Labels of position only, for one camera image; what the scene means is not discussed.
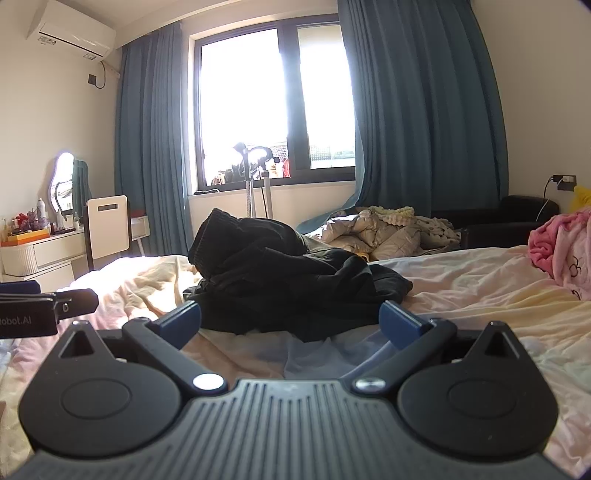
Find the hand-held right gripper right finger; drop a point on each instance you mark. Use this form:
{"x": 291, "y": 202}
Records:
{"x": 399, "y": 325}

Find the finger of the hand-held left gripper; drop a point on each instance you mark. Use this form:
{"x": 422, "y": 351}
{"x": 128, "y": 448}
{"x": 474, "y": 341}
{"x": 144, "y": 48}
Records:
{"x": 78, "y": 302}

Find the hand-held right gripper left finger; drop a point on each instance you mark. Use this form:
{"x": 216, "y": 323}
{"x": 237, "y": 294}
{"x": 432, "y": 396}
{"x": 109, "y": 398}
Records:
{"x": 182, "y": 323}

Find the black knit garment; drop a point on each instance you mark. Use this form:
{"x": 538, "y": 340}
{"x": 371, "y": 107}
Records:
{"x": 277, "y": 277}

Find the white dresser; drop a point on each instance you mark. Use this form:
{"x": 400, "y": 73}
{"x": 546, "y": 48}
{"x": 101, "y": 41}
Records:
{"x": 46, "y": 254}

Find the orange box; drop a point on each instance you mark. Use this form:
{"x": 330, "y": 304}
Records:
{"x": 27, "y": 237}

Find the white chair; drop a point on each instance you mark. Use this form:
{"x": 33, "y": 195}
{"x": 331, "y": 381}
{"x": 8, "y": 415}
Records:
{"x": 108, "y": 230}

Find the pastel duvet cover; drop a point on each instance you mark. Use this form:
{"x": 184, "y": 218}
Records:
{"x": 485, "y": 295}

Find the beige puffer jacket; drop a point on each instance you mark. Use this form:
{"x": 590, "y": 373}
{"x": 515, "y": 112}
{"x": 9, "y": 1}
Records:
{"x": 369, "y": 237}

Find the cluster of cosmetic bottles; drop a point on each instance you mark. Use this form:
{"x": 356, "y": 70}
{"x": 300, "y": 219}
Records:
{"x": 39, "y": 217}

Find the white small desk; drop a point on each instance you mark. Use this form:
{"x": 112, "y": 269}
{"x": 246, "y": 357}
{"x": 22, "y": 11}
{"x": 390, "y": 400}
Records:
{"x": 138, "y": 228}

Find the spotted cream cloth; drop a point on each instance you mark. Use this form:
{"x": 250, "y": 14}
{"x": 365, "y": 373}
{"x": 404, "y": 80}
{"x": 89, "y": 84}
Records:
{"x": 436, "y": 230}

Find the yellow-green knitted blanket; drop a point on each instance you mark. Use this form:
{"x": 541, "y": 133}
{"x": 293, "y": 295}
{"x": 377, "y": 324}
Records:
{"x": 392, "y": 212}

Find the teal hanging cloth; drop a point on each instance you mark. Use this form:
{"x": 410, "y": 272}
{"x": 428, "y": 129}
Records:
{"x": 82, "y": 184}

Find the wavy mirror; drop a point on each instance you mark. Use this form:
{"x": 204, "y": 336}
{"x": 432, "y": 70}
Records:
{"x": 62, "y": 184}

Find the black sofa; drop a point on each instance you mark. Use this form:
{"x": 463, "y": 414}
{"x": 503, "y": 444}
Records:
{"x": 508, "y": 217}

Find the metal tripod stand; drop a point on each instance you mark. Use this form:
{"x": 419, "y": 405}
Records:
{"x": 251, "y": 184}

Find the narrow teal curtain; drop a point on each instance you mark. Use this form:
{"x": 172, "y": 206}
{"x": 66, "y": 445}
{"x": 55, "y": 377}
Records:
{"x": 147, "y": 138}

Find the pink fleece robe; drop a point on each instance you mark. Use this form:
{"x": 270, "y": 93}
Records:
{"x": 565, "y": 249}

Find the wide teal curtain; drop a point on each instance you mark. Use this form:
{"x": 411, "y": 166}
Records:
{"x": 415, "y": 115}

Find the yellow plush toy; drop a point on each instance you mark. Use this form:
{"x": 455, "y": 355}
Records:
{"x": 582, "y": 198}

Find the dark framed window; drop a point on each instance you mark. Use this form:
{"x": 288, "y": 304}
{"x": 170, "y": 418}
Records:
{"x": 240, "y": 101}

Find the white air conditioner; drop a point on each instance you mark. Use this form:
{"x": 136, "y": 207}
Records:
{"x": 69, "y": 32}

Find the wall socket with charger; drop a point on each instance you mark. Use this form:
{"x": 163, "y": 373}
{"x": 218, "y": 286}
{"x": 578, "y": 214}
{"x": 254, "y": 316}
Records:
{"x": 565, "y": 181}

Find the black wall outlet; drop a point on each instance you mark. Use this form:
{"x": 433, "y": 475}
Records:
{"x": 93, "y": 78}

